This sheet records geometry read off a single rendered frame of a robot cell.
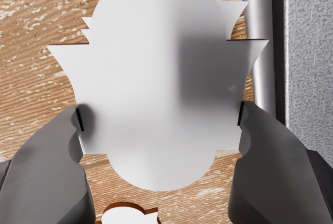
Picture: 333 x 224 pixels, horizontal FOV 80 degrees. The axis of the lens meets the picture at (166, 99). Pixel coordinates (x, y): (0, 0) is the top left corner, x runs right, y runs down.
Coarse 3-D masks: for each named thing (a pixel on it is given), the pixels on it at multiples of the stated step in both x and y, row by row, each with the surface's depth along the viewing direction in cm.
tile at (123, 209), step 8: (112, 208) 32; (120, 208) 32; (128, 208) 32; (136, 208) 33; (152, 208) 34; (104, 216) 33; (112, 216) 33; (120, 216) 33; (128, 216) 33; (136, 216) 33; (144, 216) 33; (152, 216) 33
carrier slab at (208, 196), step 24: (96, 168) 29; (216, 168) 30; (96, 192) 32; (120, 192) 32; (144, 192) 32; (168, 192) 32; (192, 192) 32; (216, 192) 32; (96, 216) 34; (168, 216) 35; (192, 216) 35; (216, 216) 35
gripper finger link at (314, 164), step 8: (312, 152) 8; (312, 160) 7; (320, 160) 7; (320, 168) 7; (328, 168) 7; (320, 176) 7; (328, 176) 7; (320, 184) 6; (328, 184) 6; (328, 192) 6; (328, 200) 6; (328, 208) 6
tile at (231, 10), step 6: (216, 0) 17; (222, 0) 17; (228, 0) 17; (222, 6) 17; (228, 6) 17; (234, 6) 17; (240, 6) 17; (222, 12) 17; (228, 12) 17; (234, 12) 17; (240, 12) 17; (228, 18) 18; (234, 18) 18; (228, 24) 18; (234, 24) 18; (228, 30) 18; (228, 36) 18
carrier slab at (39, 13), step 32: (0, 0) 19; (32, 0) 19; (64, 0) 19; (96, 0) 19; (0, 32) 20; (32, 32) 20; (64, 32) 20; (0, 64) 22; (32, 64) 22; (0, 96) 24; (32, 96) 24; (64, 96) 24; (0, 128) 26; (32, 128) 26; (96, 160) 29
